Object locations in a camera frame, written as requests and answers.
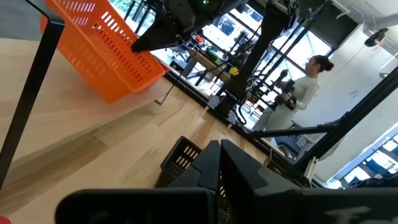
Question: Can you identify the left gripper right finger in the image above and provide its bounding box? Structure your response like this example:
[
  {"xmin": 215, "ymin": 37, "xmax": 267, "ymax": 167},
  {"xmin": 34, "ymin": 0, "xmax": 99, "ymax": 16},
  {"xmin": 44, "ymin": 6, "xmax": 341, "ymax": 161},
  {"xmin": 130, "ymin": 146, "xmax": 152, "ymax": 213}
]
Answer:
[{"xmin": 220, "ymin": 139, "xmax": 398, "ymax": 224}]

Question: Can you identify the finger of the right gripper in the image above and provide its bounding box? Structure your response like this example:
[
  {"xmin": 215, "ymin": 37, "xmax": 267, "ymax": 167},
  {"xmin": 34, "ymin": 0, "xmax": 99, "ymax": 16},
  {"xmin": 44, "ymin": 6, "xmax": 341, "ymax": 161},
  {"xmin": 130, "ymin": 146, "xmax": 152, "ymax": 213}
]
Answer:
[{"xmin": 130, "ymin": 26, "xmax": 188, "ymax": 54}]

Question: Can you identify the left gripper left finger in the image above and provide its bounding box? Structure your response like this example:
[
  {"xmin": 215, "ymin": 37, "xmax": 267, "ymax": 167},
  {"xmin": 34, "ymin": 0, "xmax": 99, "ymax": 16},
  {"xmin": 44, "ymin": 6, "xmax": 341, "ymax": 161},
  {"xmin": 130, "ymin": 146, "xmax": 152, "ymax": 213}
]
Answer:
[{"xmin": 55, "ymin": 139, "xmax": 221, "ymax": 224}]

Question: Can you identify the orange plastic basket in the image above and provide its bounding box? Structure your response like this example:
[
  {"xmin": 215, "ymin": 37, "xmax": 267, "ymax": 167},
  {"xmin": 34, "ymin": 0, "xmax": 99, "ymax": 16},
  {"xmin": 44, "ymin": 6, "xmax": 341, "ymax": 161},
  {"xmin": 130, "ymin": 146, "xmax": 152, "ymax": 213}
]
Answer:
[{"xmin": 39, "ymin": 0, "xmax": 166, "ymax": 105}]

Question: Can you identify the wooden desk with equipment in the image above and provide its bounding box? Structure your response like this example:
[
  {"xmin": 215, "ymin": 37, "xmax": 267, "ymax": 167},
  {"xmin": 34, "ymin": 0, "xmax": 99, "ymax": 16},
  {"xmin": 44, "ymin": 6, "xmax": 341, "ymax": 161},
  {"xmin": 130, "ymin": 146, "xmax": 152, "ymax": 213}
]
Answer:
[{"xmin": 183, "ymin": 46, "xmax": 242, "ymax": 86}]

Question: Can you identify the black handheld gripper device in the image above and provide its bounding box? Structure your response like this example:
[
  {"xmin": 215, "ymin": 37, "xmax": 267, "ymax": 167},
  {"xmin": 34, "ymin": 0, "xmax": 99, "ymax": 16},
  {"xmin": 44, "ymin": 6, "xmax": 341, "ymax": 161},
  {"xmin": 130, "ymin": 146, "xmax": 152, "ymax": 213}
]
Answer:
[{"xmin": 270, "ymin": 70, "xmax": 299, "ymax": 111}]

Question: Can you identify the blue storage rack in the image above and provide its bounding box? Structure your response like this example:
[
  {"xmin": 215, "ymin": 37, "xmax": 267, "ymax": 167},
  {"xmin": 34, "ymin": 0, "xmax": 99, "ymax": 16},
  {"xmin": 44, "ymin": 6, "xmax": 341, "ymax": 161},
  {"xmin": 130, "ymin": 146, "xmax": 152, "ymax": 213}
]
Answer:
[{"xmin": 337, "ymin": 124, "xmax": 398, "ymax": 189}]

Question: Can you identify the person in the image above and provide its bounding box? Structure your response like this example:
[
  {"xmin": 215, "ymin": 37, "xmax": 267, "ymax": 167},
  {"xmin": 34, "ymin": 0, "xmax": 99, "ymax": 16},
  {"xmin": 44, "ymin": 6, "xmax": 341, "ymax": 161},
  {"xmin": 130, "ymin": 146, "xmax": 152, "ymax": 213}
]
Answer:
[{"xmin": 251, "ymin": 54, "xmax": 335, "ymax": 132}]

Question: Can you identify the black aluminium table frame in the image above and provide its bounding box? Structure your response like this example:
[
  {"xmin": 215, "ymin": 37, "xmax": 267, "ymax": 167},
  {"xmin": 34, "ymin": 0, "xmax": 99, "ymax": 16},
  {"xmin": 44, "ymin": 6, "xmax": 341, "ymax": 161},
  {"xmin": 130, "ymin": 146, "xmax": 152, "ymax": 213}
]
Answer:
[{"xmin": 214, "ymin": 62, "xmax": 398, "ymax": 189}]

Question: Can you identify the wooden shelf with black frame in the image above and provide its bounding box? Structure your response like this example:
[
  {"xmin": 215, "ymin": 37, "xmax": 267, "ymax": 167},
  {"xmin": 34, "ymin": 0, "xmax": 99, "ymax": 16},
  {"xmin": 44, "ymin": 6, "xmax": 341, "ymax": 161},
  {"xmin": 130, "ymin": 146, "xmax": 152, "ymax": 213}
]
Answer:
[{"xmin": 0, "ymin": 0, "xmax": 201, "ymax": 189}]

